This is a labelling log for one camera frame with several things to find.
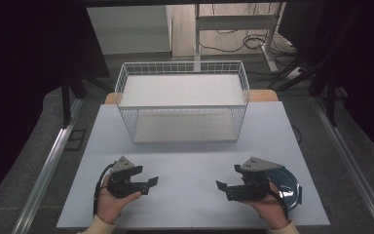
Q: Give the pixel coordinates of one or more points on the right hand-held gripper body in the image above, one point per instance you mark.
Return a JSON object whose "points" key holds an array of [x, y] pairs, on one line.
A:
{"points": [[254, 182]]}

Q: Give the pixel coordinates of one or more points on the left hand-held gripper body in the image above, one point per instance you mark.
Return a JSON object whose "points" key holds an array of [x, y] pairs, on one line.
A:
{"points": [[120, 182]]}

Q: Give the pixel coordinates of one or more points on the person's left hand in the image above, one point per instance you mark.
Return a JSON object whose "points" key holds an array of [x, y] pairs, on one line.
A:
{"points": [[110, 204]]}

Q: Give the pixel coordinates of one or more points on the person's right hand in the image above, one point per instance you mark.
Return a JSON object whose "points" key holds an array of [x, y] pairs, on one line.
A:
{"points": [[269, 208]]}

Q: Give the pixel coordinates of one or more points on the dark blue plate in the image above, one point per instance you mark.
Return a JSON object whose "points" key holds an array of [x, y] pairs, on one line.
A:
{"points": [[289, 185]]}

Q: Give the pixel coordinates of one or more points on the black floor grate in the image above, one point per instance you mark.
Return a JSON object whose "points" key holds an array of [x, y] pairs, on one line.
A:
{"points": [[76, 139]]}

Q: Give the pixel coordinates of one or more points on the wooden table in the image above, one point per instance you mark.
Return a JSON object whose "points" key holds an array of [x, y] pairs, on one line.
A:
{"points": [[263, 96]]}

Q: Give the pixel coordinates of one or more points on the black stand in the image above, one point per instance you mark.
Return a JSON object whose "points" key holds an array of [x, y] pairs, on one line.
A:
{"points": [[66, 100], [330, 97]]}

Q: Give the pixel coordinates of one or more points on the white power strip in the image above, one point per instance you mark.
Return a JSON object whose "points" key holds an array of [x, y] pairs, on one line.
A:
{"points": [[294, 73]]}

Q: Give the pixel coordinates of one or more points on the grey cabinet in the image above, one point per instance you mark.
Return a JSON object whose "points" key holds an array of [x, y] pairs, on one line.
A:
{"points": [[130, 29]]}

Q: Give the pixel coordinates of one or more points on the dark curtain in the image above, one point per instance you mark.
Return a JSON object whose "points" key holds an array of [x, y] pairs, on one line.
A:
{"points": [[19, 81], [363, 65]]}

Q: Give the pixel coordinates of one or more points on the metal rail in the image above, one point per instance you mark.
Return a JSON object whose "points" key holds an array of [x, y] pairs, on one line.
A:
{"points": [[350, 162], [48, 169]]}

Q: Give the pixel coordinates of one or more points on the white desk frame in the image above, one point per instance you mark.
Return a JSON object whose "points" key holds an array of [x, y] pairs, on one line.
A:
{"points": [[237, 22]]}

